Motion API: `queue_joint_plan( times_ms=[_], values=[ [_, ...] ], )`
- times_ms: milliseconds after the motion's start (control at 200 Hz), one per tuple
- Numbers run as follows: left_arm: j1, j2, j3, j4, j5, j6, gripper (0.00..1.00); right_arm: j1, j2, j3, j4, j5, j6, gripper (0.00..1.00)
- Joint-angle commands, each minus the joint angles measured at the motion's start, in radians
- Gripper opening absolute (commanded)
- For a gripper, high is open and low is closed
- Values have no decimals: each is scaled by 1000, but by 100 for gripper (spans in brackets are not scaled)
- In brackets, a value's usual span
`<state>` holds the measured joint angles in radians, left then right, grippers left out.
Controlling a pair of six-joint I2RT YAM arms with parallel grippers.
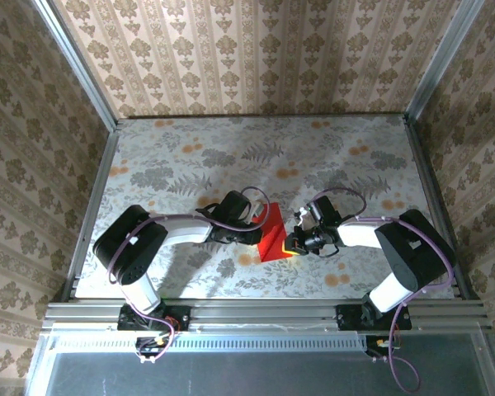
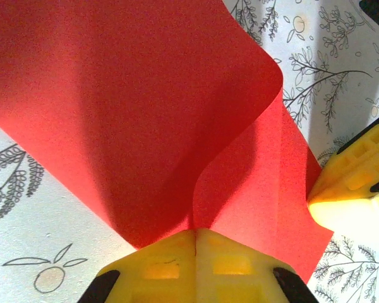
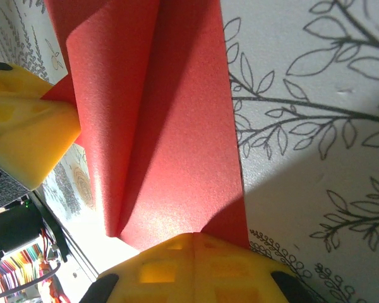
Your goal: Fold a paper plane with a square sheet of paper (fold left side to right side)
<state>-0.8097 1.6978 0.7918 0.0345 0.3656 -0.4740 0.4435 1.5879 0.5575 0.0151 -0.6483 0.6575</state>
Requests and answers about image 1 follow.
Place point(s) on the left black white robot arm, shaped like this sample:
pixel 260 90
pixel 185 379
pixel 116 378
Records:
pixel 128 247

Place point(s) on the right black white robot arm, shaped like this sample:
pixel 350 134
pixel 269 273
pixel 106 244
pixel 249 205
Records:
pixel 412 251

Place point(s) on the grey metal sheet panel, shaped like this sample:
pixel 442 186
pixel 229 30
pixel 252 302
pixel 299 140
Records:
pixel 251 375

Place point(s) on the floral table covering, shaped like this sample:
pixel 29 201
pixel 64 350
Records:
pixel 231 140

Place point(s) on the black yellow power connector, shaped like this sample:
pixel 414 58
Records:
pixel 373 350
pixel 148 348

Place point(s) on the aluminium mounting rail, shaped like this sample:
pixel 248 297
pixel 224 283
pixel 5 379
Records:
pixel 264 313

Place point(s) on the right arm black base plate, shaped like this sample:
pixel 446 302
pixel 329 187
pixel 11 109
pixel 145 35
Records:
pixel 346 319

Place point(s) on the aluminium table side rail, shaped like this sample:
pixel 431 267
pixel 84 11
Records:
pixel 90 206
pixel 435 198

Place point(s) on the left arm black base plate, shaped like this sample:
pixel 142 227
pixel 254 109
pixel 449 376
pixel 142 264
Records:
pixel 181 319

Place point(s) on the aluminium frame post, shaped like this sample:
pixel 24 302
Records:
pixel 76 62
pixel 441 62

